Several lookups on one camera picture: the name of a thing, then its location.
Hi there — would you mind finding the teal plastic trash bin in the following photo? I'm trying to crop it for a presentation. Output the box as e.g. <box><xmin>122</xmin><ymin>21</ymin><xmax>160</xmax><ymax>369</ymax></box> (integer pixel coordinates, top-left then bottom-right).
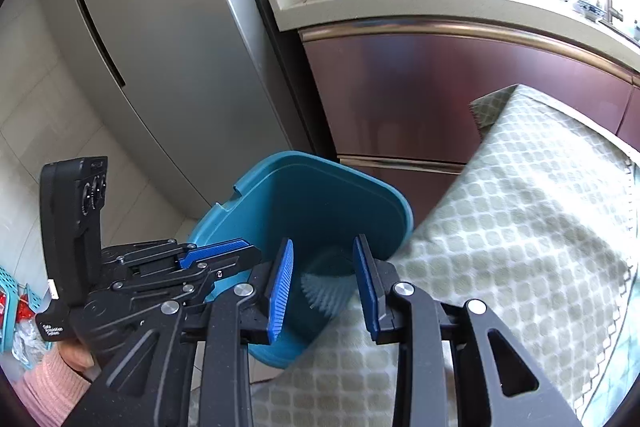
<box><xmin>189</xmin><ymin>150</ymin><xmax>413</xmax><ymax>369</ymax></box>

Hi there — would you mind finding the teal basket with red packets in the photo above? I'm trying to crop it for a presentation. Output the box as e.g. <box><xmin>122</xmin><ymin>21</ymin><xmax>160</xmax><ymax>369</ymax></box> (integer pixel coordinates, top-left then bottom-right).
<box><xmin>1</xmin><ymin>269</ymin><xmax>41</xmax><ymax>352</ymax></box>

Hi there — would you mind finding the kitchen counter with cabinets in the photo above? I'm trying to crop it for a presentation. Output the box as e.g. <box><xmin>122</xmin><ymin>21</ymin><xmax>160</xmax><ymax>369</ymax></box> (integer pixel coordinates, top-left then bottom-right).
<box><xmin>268</xmin><ymin>0</ymin><xmax>639</xmax><ymax>220</ymax></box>

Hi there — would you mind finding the patterned green beige tablecloth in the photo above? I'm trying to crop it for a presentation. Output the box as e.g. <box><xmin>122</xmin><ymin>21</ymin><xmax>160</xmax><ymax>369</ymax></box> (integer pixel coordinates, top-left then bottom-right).
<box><xmin>249</xmin><ymin>82</ymin><xmax>640</xmax><ymax>427</ymax></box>

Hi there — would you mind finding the person's left hand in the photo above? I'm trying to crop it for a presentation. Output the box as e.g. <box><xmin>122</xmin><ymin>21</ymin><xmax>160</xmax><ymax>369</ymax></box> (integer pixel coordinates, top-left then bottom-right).
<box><xmin>56</xmin><ymin>340</ymin><xmax>96</xmax><ymax>373</ymax></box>

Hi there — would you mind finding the grey refrigerator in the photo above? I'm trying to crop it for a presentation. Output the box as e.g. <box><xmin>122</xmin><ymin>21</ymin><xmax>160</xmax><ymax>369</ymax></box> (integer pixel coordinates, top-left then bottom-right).
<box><xmin>41</xmin><ymin>0</ymin><xmax>311</xmax><ymax>218</ymax></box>

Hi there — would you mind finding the pink left sleeve forearm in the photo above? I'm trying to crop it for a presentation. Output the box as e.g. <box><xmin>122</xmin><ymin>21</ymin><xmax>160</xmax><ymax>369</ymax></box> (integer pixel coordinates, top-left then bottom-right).
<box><xmin>14</xmin><ymin>343</ymin><xmax>91</xmax><ymax>426</ymax></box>

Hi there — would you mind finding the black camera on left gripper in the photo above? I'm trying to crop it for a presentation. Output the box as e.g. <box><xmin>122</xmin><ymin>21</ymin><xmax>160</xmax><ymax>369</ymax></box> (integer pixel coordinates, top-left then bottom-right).
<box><xmin>39</xmin><ymin>156</ymin><xmax>107</xmax><ymax>308</ymax></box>

